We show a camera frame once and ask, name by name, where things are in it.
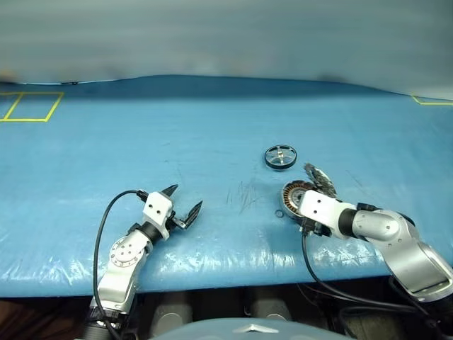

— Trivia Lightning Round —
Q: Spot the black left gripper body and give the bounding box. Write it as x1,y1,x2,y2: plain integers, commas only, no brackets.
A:
165,198,188,231

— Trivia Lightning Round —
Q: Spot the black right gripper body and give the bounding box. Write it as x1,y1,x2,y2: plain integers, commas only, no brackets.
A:
301,218,333,239

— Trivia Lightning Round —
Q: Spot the motor housing with copper windings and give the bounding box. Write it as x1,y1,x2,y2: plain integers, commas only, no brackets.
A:
281,179,314,219

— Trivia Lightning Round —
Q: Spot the silver round motor lid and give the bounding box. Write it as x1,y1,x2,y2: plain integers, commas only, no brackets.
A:
303,162,337,196

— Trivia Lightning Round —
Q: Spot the black spoked rotor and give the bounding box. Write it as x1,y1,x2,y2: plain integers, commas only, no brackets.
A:
264,144,296,170

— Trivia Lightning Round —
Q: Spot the grey rounded shape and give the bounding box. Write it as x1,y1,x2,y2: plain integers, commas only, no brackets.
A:
151,292,194,330
247,290,293,322

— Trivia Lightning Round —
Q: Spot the pale rounded hood with emblem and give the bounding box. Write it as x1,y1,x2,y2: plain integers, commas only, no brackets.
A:
151,317,343,340

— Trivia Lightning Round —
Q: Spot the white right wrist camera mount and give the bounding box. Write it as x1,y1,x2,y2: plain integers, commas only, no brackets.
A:
299,190,346,237

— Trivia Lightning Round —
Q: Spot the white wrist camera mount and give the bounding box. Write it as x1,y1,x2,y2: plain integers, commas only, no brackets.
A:
299,190,346,237
142,192,175,241

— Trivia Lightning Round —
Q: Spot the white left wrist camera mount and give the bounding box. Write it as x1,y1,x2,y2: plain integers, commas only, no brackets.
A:
142,192,175,241

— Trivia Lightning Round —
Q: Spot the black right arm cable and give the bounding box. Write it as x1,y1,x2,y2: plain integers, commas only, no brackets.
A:
300,226,443,340

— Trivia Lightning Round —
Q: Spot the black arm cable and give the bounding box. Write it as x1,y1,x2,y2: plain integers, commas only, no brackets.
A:
300,226,443,340
92,190,149,340

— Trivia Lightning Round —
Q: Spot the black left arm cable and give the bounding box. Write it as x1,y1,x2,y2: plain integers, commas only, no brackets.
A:
92,190,149,340

